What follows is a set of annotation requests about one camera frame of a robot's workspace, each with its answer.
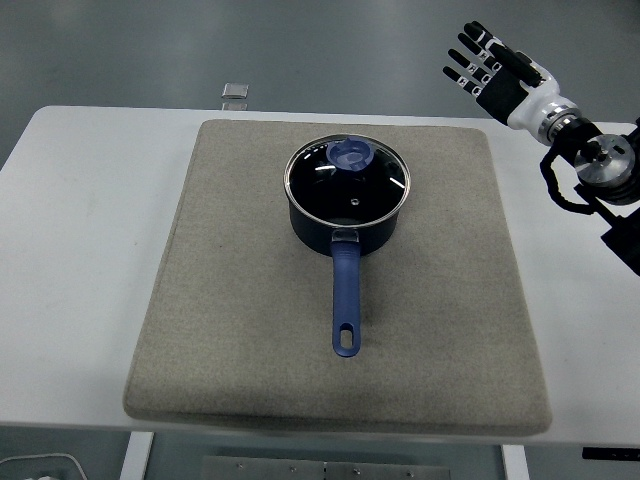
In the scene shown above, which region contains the beige fabric mat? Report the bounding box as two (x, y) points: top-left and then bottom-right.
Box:
(122, 118), (554, 435)

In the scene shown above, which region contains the white table leg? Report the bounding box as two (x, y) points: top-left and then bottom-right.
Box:
(501, 443), (530, 480)
(119, 430), (155, 480)

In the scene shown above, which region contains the glass pot lid blue knob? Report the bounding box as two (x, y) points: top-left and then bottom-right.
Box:
(283, 133), (413, 228)

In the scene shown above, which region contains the grey metal plate with screws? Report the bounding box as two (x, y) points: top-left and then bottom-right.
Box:
(201, 455), (453, 480)

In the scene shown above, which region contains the grey bin with white rim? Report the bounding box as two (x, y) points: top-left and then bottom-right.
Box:
(0, 452), (87, 480)

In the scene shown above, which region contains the dark pot with blue handle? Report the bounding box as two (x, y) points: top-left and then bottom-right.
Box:
(283, 133), (413, 359)

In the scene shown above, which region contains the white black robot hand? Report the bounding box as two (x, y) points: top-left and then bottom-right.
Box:
(442, 21), (581, 139)

